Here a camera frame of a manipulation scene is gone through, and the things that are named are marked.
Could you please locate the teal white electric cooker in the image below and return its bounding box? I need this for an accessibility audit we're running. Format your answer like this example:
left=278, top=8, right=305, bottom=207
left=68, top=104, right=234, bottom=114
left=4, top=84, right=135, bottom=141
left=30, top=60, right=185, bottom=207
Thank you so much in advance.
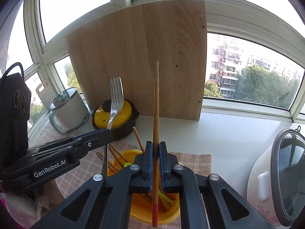
left=49, top=87, right=89, bottom=134

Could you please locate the yellow plastic utensil container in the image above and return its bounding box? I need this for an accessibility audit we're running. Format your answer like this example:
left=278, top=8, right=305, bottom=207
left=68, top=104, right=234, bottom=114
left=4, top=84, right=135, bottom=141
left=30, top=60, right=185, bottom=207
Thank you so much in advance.
left=107, top=149, right=181, bottom=226

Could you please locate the wooden cutting board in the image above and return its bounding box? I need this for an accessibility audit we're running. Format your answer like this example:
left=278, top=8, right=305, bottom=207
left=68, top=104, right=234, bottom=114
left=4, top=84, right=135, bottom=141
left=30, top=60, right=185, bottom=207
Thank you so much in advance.
left=66, top=0, right=207, bottom=120

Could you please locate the black pot yellow lid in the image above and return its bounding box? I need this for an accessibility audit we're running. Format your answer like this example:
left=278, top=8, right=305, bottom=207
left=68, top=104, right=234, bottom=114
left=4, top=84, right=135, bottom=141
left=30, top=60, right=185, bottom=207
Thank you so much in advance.
left=91, top=100, right=140, bottom=141

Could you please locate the white plastic cutting board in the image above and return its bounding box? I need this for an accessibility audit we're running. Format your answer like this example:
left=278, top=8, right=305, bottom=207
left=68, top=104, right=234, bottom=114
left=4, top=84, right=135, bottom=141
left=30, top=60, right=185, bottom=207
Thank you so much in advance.
left=36, top=81, right=58, bottom=112

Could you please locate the metal fork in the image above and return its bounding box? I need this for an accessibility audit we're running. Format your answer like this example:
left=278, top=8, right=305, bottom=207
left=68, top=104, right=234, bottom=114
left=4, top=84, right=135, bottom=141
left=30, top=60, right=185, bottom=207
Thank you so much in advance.
left=102, top=77, right=124, bottom=177

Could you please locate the white floral rice cooker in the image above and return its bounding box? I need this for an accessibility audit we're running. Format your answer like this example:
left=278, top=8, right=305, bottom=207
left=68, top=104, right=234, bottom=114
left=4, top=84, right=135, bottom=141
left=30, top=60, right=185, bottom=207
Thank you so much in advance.
left=247, top=127, right=304, bottom=226

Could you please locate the wooden chopstick red tip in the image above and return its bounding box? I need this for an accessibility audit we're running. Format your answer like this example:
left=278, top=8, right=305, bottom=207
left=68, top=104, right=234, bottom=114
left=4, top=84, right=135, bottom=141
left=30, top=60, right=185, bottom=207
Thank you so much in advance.
left=96, top=151, right=120, bottom=173
left=133, top=127, right=145, bottom=153
left=152, top=61, right=159, bottom=227
left=140, top=185, right=177, bottom=211
left=109, top=144, right=129, bottom=168

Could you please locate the green plastic spoon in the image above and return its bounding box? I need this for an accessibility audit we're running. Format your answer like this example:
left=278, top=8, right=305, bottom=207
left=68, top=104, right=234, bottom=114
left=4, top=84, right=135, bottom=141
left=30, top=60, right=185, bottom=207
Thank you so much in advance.
left=124, top=162, right=176, bottom=205

